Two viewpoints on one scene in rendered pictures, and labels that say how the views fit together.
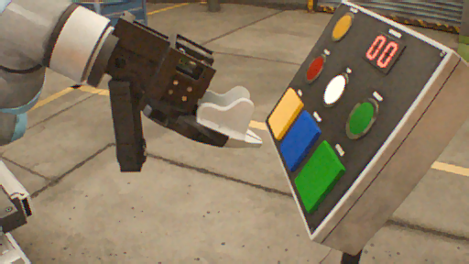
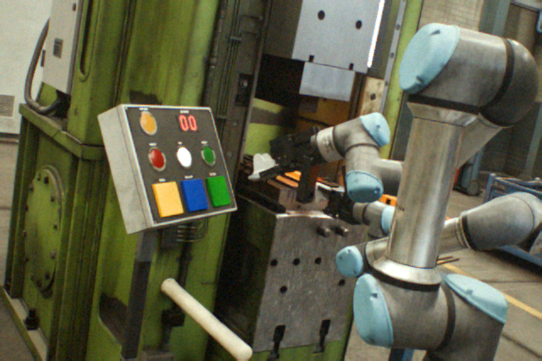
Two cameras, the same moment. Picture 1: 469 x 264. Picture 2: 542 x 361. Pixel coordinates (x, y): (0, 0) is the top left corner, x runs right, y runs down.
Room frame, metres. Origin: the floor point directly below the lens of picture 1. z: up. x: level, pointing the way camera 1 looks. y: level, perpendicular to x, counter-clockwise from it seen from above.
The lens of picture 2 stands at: (1.65, 0.86, 1.36)
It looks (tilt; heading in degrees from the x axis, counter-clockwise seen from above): 11 degrees down; 215
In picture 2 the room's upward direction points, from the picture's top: 11 degrees clockwise
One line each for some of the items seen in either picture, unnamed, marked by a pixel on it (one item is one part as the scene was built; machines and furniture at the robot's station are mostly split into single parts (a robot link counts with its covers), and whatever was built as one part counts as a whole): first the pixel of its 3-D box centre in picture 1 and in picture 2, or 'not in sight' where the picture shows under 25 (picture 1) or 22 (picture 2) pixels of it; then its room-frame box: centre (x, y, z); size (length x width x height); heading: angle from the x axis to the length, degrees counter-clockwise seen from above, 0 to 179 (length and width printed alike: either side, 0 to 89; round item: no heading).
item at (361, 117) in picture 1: (361, 118); (207, 155); (0.43, -0.16, 1.09); 0.05 x 0.03 x 0.04; 161
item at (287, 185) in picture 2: not in sight; (267, 179); (-0.09, -0.33, 0.96); 0.42 x 0.20 x 0.09; 71
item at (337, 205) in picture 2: not in sight; (346, 205); (0.01, 0.04, 0.98); 0.12 x 0.08 x 0.09; 71
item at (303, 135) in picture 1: (301, 141); (193, 195); (0.53, -0.11, 1.01); 0.07 x 0.05 x 0.07; 6
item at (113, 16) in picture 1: (99, 20); not in sight; (5.16, 1.79, 0.36); 1.20 x 0.80 x 0.72; 51
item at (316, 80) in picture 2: not in sight; (287, 73); (-0.09, -0.33, 1.32); 0.42 x 0.20 x 0.10; 71
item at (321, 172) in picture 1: (321, 177); (217, 191); (0.43, -0.12, 1.01); 0.07 x 0.05 x 0.07; 6
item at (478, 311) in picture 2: not in sight; (466, 318); (0.57, 0.59, 0.98); 0.13 x 0.12 x 0.14; 136
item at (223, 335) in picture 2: not in sight; (204, 318); (0.34, -0.16, 0.62); 0.44 x 0.05 x 0.05; 71
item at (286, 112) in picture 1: (287, 114); (166, 199); (0.62, -0.10, 1.01); 0.07 x 0.05 x 0.07; 6
